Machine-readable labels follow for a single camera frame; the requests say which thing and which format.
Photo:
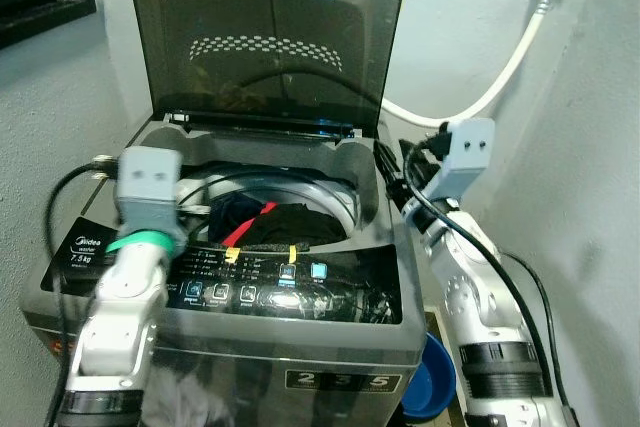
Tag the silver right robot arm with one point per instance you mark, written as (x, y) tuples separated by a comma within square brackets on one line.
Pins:
[(480, 307)]

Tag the black Midea sticker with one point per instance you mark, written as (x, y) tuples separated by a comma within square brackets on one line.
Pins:
[(80, 252)]

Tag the dark clothes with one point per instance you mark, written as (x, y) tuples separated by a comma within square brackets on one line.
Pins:
[(300, 222)]

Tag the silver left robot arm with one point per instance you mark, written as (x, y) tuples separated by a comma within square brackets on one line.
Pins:
[(120, 317)]

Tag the yellow tape piece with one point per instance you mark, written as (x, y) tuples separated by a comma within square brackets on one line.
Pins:
[(292, 254), (232, 255)]

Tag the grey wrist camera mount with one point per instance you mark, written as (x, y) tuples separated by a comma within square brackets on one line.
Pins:
[(468, 152), (148, 187)]

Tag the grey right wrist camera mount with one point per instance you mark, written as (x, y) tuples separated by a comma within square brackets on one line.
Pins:
[(468, 152)]

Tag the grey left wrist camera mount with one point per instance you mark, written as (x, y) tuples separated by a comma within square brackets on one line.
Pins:
[(148, 187)]

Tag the smoky transparent washer lid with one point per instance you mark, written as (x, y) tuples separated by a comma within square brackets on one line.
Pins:
[(280, 7)]

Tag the number label on washer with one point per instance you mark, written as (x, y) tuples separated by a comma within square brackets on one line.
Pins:
[(340, 382)]

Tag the grey top-load washing machine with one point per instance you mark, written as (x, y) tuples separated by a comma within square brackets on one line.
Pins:
[(300, 347)]

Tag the black washer control panel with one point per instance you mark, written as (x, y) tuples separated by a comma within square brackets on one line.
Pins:
[(300, 292)]

